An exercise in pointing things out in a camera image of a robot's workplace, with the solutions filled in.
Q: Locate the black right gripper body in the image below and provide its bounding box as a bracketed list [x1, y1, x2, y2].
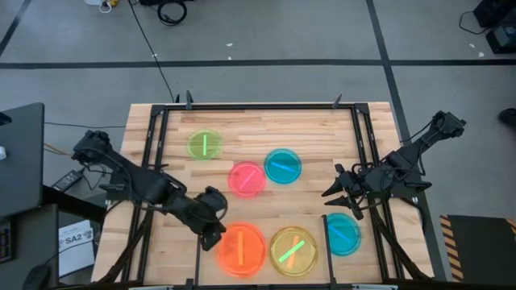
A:
[346, 164, 388, 201]

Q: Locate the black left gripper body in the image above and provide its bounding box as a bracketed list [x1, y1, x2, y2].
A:
[192, 185, 229, 237]

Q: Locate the translucent teal plastic plate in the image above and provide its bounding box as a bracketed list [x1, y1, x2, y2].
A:
[324, 212, 363, 257]
[263, 147, 303, 185]

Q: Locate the translucent pink plastic plate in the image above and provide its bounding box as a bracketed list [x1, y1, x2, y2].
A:
[227, 160, 268, 199]
[215, 222, 268, 279]

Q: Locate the white sheet marked SA2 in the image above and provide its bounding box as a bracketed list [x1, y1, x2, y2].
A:
[58, 219, 96, 279]

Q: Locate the black platform with hazard stripes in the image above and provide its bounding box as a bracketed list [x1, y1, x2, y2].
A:
[439, 214, 516, 284]

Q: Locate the black power adapter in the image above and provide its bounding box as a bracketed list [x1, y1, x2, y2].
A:
[51, 169, 84, 193]

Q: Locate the person's shoe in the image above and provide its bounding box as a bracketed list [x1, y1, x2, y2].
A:
[497, 107, 516, 126]

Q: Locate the dark rounded object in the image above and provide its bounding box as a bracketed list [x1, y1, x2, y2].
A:
[20, 263, 53, 290]

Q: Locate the dark grey cabinet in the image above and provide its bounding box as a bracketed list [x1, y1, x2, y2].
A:
[0, 203, 60, 290]

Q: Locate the dark grey desk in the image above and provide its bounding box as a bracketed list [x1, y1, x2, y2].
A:
[0, 102, 45, 218]

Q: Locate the black equipment case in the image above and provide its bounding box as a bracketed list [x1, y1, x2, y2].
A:
[485, 23, 516, 56]
[473, 0, 516, 29]

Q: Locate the black panel with buttons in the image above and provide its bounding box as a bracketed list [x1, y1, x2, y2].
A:
[0, 217, 16, 265]

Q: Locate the black metal table frame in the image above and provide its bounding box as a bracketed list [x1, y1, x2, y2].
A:
[96, 90, 432, 290]

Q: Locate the long black floor cable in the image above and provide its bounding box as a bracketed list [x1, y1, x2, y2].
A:
[127, 0, 181, 104]

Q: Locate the coiled black cable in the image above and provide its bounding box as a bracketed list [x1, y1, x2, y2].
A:
[156, 0, 189, 27]

